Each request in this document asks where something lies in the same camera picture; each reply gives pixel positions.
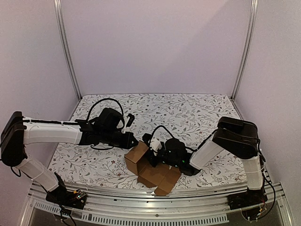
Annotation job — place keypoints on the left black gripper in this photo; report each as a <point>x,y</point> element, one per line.
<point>126,145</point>

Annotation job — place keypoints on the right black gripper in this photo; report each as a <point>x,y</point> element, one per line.
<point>153,160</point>

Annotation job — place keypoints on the brown cardboard box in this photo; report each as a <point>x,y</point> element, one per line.
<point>162,177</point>

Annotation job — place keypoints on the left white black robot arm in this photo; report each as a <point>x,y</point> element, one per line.
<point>110,128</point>

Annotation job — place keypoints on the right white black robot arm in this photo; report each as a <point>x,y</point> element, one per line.
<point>238,137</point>

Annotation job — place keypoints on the floral patterned table mat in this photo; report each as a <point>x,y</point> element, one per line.
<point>188,117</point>

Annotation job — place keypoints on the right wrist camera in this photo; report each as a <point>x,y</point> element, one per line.
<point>153,143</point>

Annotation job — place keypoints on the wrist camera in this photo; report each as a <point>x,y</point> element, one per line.
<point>128,120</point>
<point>153,143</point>

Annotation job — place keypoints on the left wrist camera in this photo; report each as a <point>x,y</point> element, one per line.
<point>128,120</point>

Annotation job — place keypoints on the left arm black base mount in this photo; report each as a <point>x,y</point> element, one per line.
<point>75,199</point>

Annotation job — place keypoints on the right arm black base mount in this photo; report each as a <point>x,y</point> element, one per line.
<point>247,198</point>

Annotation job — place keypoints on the front aluminium rail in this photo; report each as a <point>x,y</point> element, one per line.
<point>141,207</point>

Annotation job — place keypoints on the left aluminium frame post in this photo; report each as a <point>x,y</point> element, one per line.
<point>65,46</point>

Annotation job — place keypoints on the aluminium frame post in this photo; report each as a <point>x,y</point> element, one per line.
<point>246,49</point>
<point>65,46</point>

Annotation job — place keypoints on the right aluminium frame post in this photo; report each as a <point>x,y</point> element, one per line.
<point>246,49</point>

